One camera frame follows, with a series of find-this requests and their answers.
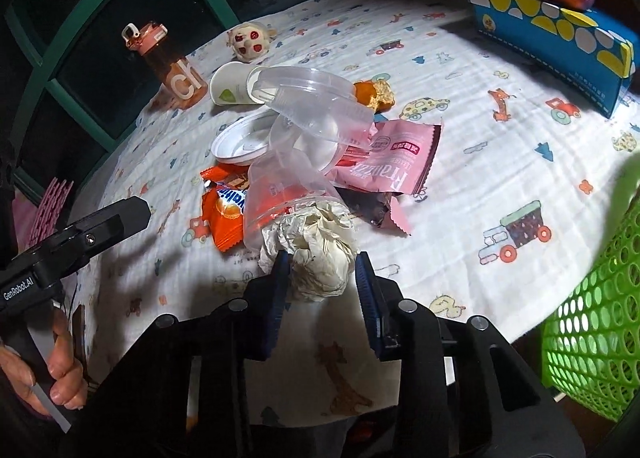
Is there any paper ball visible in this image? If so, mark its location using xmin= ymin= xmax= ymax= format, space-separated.
xmin=259 ymin=200 xmax=357 ymax=302

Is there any orange snack wrapper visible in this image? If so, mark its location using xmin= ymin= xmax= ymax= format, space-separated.
xmin=200 ymin=164 xmax=250 ymax=252

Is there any pink snack wrapper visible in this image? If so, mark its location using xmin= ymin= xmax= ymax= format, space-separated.
xmin=326 ymin=120 xmax=442 ymax=235

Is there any white plastic lid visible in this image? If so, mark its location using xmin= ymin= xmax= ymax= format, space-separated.
xmin=210 ymin=108 xmax=278 ymax=166

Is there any clear round plastic container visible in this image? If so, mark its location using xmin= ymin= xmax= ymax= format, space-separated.
xmin=248 ymin=66 xmax=373 ymax=173

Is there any white paper cup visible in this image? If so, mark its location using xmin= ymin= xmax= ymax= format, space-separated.
xmin=208 ymin=61 xmax=264 ymax=106

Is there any person's left hand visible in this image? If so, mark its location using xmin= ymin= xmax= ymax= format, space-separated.
xmin=1 ymin=308 xmax=88 ymax=416

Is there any pink decorative object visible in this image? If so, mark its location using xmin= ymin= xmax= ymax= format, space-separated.
xmin=12 ymin=178 xmax=74 ymax=252

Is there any cartoon print white blanket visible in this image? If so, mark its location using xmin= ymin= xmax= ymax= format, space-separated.
xmin=74 ymin=0 xmax=639 ymax=428

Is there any pink transparent water bottle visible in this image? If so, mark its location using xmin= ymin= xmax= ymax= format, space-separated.
xmin=122 ymin=22 xmax=207 ymax=110

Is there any green plastic mesh basket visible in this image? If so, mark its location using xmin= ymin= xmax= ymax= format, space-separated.
xmin=540 ymin=151 xmax=640 ymax=422

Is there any white red plush toy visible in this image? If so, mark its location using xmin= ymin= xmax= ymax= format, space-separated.
xmin=227 ymin=22 xmax=277 ymax=62

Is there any blue yellow tissue box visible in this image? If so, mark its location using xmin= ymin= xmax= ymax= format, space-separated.
xmin=468 ymin=0 xmax=639 ymax=118

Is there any green window frame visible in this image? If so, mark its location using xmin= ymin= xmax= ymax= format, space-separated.
xmin=1 ymin=0 xmax=238 ymax=203

